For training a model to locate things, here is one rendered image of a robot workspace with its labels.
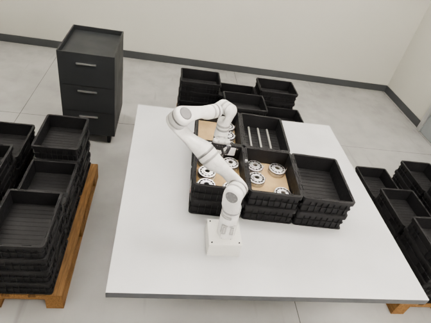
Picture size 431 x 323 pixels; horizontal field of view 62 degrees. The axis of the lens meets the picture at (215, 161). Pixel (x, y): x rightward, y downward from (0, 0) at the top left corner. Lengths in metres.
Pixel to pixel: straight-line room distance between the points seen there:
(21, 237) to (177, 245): 0.86
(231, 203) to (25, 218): 1.23
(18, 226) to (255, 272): 1.32
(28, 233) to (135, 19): 3.54
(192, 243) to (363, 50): 4.55
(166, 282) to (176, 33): 3.95
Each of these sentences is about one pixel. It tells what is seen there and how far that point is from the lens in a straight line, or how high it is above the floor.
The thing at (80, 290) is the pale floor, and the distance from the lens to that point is 2.57.
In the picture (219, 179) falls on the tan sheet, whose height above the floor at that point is 0.83.
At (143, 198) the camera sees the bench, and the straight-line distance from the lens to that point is 2.08.
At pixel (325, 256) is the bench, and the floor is 0.70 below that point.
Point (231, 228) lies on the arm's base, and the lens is 1.78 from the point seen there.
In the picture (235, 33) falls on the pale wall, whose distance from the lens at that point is 5.23.
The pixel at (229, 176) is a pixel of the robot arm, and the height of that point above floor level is 1.12.
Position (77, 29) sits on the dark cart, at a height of 0.86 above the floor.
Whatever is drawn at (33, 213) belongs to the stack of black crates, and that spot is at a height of 0.49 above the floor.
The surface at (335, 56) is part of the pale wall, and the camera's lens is 5.74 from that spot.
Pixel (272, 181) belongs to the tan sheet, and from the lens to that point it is 2.18.
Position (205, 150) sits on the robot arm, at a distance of 1.58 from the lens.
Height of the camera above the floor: 2.18
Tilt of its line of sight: 38 degrees down
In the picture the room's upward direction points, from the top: 13 degrees clockwise
